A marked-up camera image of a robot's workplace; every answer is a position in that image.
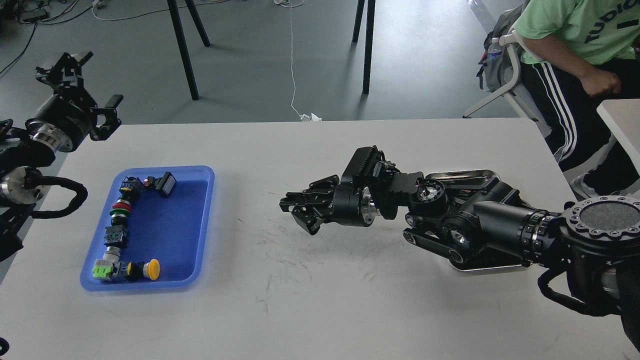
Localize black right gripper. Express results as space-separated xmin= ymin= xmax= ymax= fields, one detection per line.
xmin=279 ymin=174 xmax=378 ymax=236

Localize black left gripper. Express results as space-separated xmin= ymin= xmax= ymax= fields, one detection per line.
xmin=25 ymin=51 xmax=124 ymax=153

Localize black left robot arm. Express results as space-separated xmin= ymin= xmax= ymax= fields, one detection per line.
xmin=0 ymin=51 xmax=123 ymax=260

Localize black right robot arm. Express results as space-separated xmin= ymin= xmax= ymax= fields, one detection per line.
xmin=279 ymin=146 xmax=640 ymax=347

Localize red green push button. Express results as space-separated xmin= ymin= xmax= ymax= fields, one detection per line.
xmin=109 ymin=198 xmax=132 ymax=226

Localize black tripod legs left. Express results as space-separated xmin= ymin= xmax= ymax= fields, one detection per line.
xmin=167 ymin=0 xmax=211 ymax=101

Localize black tripod legs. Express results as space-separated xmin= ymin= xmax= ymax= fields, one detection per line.
xmin=167 ymin=0 xmax=211 ymax=101
xmin=352 ymin=0 xmax=377 ymax=95

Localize blue plastic tray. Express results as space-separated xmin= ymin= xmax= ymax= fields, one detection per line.
xmin=79 ymin=165 xmax=215 ymax=292

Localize silver metal tray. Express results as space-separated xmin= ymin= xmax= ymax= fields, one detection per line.
xmin=426 ymin=170 xmax=527 ymax=275

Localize yellow mushroom push button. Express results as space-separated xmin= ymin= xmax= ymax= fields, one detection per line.
xmin=124 ymin=259 xmax=161 ymax=281

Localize black tripod legs right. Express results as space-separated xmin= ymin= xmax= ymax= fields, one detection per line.
xmin=352 ymin=0 xmax=377 ymax=95

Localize grey backpack with bottle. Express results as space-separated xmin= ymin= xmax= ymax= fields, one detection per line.
xmin=477 ymin=0 xmax=528 ymax=92

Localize white office chair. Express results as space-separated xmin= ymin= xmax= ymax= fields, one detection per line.
xmin=462 ymin=27 xmax=551 ymax=137

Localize person in green shirt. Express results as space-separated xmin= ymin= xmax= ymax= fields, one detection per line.
xmin=514 ymin=0 xmax=640 ymax=173

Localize white side table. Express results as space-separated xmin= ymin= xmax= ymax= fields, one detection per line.
xmin=597 ymin=98 xmax=640 ymax=171

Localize white cable on floor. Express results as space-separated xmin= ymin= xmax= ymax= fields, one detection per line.
xmin=273 ymin=0 xmax=323 ymax=122

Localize black cables on floor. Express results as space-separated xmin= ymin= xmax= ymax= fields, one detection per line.
xmin=0 ymin=0 xmax=108 ymax=78

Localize black blue yellow switch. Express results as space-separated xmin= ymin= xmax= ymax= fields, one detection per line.
xmin=119 ymin=177 xmax=144 ymax=204

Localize black rectangular push button switch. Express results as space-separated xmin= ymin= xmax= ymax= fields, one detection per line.
xmin=142 ymin=171 xmax=177 ymax=198

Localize grey green switch part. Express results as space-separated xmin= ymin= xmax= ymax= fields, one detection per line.
xmin=91 ymin=246 xmax=121 ymax=282

